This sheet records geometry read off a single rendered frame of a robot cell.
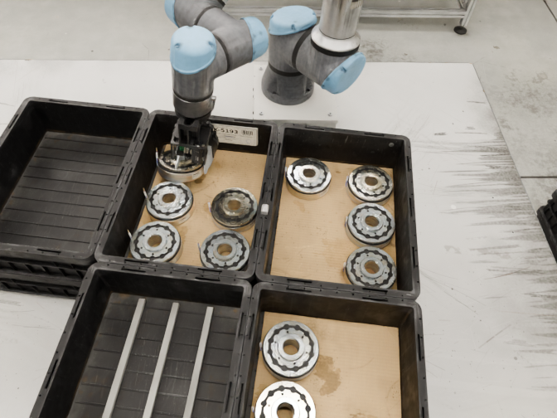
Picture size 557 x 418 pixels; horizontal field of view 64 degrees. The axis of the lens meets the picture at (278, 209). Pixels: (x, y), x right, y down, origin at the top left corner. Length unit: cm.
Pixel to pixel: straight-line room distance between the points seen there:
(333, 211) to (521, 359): 52
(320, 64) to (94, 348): 77
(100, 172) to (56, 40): 204
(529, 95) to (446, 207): 173
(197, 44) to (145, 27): 229
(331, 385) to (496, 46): 265
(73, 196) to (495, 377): 100
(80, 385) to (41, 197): 44
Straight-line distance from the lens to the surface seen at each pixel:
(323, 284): 82
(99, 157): 118
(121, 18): 318
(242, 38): 85
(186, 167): 102
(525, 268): 126
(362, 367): 89
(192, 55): 78
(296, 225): 99
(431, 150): 139
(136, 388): 89
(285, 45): 117
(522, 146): 261
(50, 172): 119
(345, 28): 107
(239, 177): 107
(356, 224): 98
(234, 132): 107
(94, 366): 92
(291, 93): 126
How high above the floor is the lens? 167
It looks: 56 degrees down
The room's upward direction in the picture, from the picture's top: 3 degrees clockwise
